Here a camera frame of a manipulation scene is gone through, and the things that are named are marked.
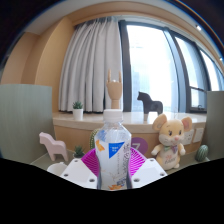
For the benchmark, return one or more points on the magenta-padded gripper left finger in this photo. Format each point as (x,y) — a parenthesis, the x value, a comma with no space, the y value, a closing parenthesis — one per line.
(75,171)

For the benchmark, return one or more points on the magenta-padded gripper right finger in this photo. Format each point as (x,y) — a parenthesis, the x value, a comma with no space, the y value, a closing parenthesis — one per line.
(151,170)

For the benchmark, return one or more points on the clear plastic water bottle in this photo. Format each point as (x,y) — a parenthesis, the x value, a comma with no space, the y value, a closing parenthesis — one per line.
(112,156)

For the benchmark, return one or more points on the small plant in white pot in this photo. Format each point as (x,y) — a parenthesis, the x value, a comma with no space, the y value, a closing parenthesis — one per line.
(78,153)
(78,113)

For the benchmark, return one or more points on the round purple number sign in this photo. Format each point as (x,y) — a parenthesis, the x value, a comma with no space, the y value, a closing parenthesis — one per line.
(140,145)

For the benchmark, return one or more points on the pink wooden horse figurine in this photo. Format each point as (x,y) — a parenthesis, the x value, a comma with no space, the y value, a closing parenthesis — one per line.
(55,146)

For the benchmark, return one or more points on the beige plush mouse toy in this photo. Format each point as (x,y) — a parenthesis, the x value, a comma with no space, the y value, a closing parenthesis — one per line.
(171,140)

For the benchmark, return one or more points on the small round green cactus ornament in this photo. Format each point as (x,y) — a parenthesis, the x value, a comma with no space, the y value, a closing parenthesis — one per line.
(201,153)

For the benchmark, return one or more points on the black wooden horse figurine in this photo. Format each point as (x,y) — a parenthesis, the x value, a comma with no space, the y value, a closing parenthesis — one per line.
(150,105)

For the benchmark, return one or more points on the grey-green desk partition panel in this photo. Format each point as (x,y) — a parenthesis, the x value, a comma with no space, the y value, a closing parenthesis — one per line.
(215,123)
(23,123)

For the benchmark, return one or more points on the wooden hand model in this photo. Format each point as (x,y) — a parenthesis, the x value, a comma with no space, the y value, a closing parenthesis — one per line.
(114,91)

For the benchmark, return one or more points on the white pleated curtain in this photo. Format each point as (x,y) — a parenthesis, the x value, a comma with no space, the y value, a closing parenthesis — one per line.
(90,66)

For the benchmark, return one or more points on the dark-framed window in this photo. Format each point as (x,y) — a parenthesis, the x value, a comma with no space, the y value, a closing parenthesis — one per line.
(150,63)

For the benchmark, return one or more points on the rectangular ceiling light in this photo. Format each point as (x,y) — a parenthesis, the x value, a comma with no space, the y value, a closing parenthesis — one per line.
(198,27)

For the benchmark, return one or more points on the white wall socket plate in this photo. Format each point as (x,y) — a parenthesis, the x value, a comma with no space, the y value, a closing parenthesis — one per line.
(189,137)
(198,135)

